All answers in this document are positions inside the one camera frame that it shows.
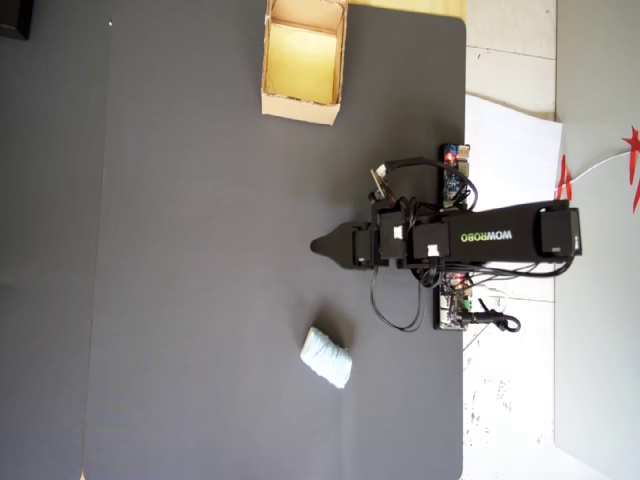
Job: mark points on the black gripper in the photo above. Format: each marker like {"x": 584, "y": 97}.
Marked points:
{"x": 387, "y": 240}

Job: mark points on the blue white yarn-wrapped block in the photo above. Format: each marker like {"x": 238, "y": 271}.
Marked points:
{"x": 326, "y": 357}

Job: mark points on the open cardboard box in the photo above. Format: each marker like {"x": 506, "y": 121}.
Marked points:
{"x": 302, "y": 65}

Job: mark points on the black box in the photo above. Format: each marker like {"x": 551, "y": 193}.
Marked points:
{"x": 14, "y": 17}

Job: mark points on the large dark grey rubber mat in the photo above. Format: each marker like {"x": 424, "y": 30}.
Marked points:
{"x": 225, "y": 250}

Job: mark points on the motor controller board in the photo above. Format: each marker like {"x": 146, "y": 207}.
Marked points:
{"x": 452, "y": 305}

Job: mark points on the blue circuit board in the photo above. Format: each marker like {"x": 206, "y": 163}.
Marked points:
{"x": 454, "y": 175}

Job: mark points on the white paper sheet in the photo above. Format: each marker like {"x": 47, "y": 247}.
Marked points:
{"x": 510, "y": 160}

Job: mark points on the red ribbon strips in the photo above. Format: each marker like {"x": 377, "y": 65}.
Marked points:
{"x": 565, "y": 180}

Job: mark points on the grey board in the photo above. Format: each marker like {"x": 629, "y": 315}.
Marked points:
{"x": 600, "y": 300}

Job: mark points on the narrow dark grey rubber mat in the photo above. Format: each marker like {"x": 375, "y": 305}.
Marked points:
{"x": 45, "y": 250}

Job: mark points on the red star decoration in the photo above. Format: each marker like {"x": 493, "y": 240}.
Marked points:
{"x": 635, "y": 145}

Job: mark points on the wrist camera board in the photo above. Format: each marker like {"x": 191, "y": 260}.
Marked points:
{"x": 381, "y": 186}

